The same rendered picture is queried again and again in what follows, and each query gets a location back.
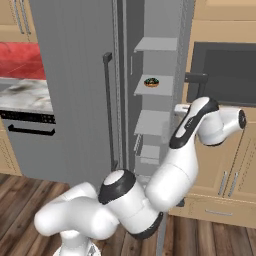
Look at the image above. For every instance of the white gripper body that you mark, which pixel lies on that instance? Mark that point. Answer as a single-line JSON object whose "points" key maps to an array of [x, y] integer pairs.
{"points": [[181, 110]]}

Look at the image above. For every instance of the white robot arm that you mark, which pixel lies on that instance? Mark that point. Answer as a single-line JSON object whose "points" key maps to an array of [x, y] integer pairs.
{"points": [[130, 200]]}

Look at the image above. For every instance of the grey fridge shelf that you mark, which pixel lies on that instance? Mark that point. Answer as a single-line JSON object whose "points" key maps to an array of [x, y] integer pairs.
{"points": [[151, 122], [156, 44], [156, 90]]}

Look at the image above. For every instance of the grey fridge drawer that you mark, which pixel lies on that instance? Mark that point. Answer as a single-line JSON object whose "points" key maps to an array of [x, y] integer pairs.
{"points": [[149, 154]]}

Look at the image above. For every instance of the grey fridge door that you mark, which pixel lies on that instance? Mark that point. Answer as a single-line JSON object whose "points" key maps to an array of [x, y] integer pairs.
{"points": [[185, 36]]}

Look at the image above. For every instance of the grey fridge cabinet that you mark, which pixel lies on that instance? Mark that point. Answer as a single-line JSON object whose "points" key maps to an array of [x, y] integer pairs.
{"points": [[151, 20]]}

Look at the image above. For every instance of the grey freezer door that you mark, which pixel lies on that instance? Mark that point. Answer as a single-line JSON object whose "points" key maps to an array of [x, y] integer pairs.
{"points": [[73, 100]]}

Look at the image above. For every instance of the chocolate glazed donut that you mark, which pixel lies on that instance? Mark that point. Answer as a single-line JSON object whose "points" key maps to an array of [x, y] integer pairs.
{"points": [[151, 82]]}

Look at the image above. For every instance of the beige cupboard door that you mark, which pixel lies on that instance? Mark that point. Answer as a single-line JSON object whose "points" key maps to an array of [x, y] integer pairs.
{"points": [[247, 166], [213, 166]]}

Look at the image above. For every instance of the beige cupboard above oven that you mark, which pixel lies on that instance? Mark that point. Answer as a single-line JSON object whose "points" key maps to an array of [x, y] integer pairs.
{"points": [[226, 16]]}

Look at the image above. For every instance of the beige drawer front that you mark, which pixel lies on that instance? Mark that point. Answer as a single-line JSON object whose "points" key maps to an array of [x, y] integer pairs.
{"points": [[216, 213]]}

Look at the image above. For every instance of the grey dishwasher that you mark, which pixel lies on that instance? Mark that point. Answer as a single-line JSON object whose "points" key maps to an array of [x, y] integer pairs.
{"points": [[26, 146]]}

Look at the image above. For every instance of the beige base cupboard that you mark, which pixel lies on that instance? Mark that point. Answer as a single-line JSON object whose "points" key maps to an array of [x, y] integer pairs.
{"points": [[8, 153]]}

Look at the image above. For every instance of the black wall oven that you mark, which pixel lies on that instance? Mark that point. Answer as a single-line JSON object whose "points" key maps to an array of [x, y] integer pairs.
{"points": [[230, 73]]}

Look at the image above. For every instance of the beige wall cupboards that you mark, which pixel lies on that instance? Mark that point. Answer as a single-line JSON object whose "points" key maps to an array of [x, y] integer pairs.
{"points": [[16, 20]]}

